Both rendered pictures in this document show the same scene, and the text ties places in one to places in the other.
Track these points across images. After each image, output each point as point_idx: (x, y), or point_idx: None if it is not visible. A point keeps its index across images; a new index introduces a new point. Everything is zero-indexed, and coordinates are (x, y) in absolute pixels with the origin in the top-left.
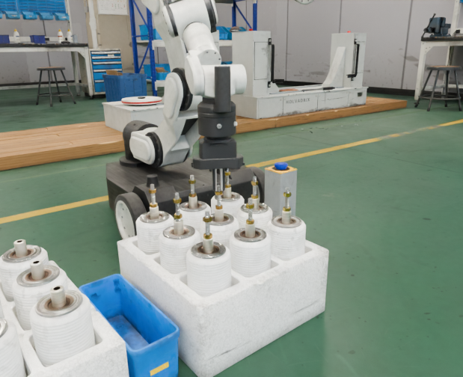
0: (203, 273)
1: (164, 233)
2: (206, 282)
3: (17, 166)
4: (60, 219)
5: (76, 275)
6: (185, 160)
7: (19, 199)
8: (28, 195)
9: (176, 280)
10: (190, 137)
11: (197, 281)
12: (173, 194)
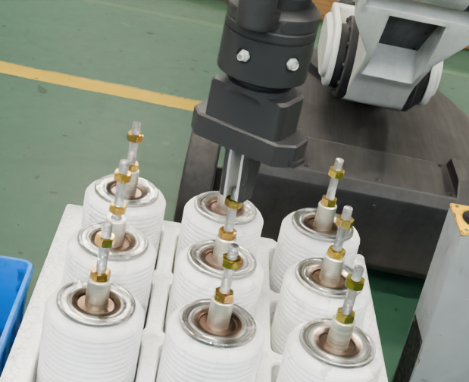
0: (50, 341)
1: (84, 230)
2: (51, 361)
3: None
4: (143, 121)
5: (44, 233)
6: (405, 108)
7: (130, 54)
8: (150, 53)
9: (39, 327)
10: (419, 61)
11: (42, 350)
12: (291, 170)
